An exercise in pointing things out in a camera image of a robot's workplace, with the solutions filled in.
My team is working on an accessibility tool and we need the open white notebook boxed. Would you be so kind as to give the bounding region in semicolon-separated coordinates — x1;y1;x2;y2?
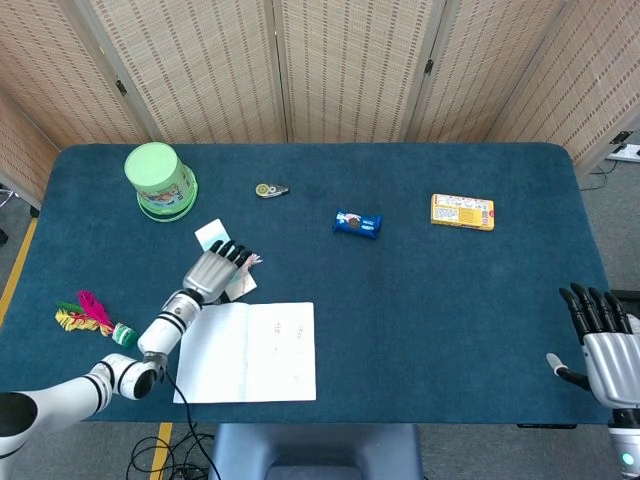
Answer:
172;301;318;405

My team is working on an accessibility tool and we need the blue cookie pack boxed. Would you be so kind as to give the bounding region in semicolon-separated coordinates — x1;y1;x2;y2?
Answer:
331;208;384;240

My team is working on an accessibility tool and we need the black floor cable bundle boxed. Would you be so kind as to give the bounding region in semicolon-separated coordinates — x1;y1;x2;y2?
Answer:
124;432;216;480

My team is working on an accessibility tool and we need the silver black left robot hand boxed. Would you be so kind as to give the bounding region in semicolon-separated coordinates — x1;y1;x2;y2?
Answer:
182;239;258;305

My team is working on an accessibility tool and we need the dark teal table cover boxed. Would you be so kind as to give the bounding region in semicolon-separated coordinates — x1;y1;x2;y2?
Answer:
0;143;614;426

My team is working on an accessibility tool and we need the white power strip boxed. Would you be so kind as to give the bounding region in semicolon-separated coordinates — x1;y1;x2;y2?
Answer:
605;143;640;162

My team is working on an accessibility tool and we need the woven bamboo folding screen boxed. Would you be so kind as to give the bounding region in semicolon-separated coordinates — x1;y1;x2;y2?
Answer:
0;0;640;211

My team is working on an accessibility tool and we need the yellow cardboard box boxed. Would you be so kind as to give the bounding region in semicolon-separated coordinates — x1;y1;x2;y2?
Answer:
430;193;496;232

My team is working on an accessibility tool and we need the green plastic toy bucket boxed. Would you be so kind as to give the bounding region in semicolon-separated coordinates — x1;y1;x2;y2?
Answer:
123;142;199;223

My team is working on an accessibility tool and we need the light blue tasselled bookmark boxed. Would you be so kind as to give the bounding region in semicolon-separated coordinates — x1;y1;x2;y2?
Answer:
193;217;264;302

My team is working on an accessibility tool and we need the colourful feather shuttlecock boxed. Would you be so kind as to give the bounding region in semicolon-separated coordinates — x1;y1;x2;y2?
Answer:
54;289;139;349

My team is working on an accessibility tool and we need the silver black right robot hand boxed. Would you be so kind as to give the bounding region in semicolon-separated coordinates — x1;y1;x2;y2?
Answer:
545;282;640;410

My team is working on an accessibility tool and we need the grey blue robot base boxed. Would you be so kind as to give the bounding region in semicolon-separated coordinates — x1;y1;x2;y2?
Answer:
208;423;424;480

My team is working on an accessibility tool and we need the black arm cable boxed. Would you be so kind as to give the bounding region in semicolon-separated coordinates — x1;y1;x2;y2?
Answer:
159;367;221;480

